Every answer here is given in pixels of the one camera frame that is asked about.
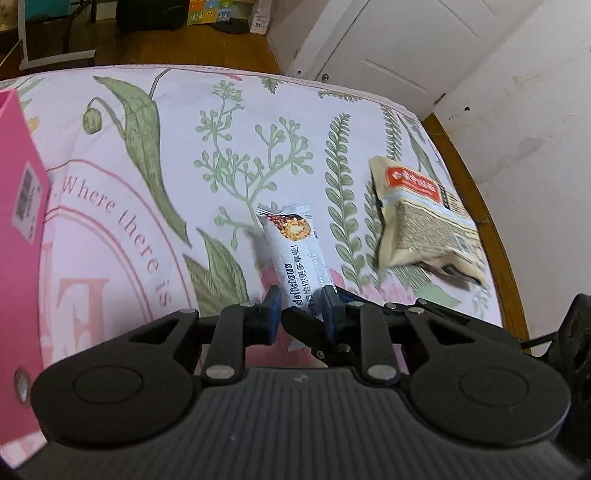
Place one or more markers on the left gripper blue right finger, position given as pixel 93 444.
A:
pixel 358 336

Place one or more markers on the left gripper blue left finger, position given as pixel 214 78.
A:
pixel 237 327

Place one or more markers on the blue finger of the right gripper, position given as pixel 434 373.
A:
pixel 311 332

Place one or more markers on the white snack bar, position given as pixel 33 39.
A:
pixel 296 255

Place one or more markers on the beige sunflower seed bag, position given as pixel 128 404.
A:
pixel 425 223

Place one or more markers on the floral pink bedsheet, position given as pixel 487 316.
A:
pixel 156 175

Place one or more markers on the pink cardboard box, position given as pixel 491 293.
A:
pixel 24 190

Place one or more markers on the white panel door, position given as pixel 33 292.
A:
pixel 413 52

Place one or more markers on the colourful gift box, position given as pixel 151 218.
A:
pixel 208 11

